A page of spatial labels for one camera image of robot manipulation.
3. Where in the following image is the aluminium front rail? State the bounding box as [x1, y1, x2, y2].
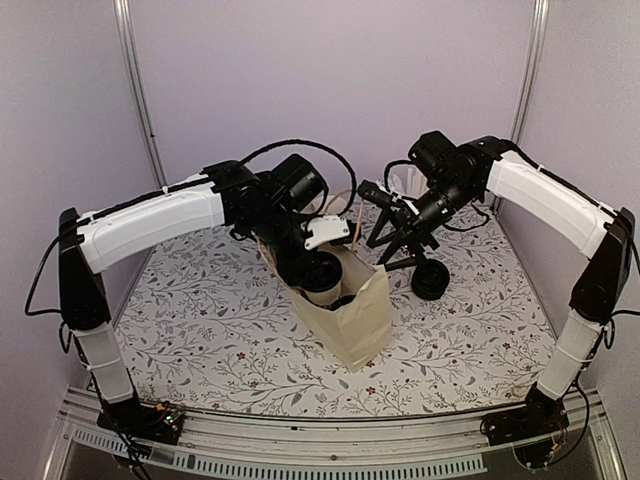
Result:
[43, 387, 627, 479]

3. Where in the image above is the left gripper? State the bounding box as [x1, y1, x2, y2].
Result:
[245, 204, 325, 286]

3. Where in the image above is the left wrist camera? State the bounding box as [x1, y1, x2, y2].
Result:
[304, 215, 350, 251]

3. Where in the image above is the aluminium frame post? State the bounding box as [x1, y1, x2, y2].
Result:
[113, 0, 167, 187]
[489, 0, 550, 211]

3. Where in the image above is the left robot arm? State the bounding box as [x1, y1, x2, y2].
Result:
[45, 139, 356, 434]

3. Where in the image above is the stack of black lids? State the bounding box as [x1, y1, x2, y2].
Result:
[411, 259, 450, 301]

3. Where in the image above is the kraft paper bag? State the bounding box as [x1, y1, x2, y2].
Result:
[286, 241, 392, 372]

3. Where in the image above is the left aluminium frame post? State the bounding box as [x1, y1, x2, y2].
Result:
[113, 0, 167, 187]

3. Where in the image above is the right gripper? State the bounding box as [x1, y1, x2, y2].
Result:
[366, 176, 479, 273]

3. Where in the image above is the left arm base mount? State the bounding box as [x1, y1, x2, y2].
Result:
[97, 395, 185, 445]

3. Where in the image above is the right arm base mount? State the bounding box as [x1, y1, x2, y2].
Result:
[480, 392, 569, 470]

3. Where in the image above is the floral table mat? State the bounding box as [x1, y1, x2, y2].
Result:
[116, 209, 555, 417]

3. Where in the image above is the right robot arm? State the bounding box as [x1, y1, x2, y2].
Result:
[357, 131, 635, 436]

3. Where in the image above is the right aluminium frame post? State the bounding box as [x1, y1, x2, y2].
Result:
[489, 0, 550, 211]

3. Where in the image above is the bundle of wrapped white straws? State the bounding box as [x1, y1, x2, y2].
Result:
[390, 166, 428, 198]

